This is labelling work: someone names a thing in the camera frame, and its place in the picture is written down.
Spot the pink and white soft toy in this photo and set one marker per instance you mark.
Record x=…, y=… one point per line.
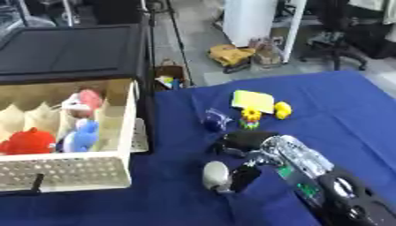
x=85, y=101

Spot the white board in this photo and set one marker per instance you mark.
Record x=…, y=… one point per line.
x=247, y=20

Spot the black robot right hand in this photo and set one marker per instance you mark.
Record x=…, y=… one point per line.
x=245, y=141

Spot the black office chair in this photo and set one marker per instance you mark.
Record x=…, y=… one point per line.
x=335, y=38

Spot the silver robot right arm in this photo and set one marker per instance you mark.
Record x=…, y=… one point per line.
x=309, y=164

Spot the yellow-green flat sponge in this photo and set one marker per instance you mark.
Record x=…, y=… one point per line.
x=252, y=101

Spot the blue soft toy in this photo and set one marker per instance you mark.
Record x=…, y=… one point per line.
x=82, y=137

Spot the red soft toy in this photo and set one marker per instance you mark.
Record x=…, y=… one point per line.
x=28, y=142

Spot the black tripod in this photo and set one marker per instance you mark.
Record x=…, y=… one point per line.
x=175, y=35

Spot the sunflower toy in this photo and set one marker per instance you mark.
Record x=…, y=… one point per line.
x=251, y=115

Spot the yellow bag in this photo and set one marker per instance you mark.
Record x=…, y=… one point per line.
x=231, y=56

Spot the brown bag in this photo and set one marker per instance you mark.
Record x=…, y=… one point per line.
x=267, y=54

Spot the brown cardboard box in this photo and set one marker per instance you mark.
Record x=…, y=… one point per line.
x=170, y=76

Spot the grey oval object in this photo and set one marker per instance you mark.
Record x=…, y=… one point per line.
x=215, y=175

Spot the yellow toy duck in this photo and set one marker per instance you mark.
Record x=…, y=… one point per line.
x=282, y=110

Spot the blue clear-wrapped object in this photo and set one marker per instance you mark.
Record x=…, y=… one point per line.
x=214, y=122

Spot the pale compartment drawer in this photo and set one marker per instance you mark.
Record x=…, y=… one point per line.
x=77, y=173

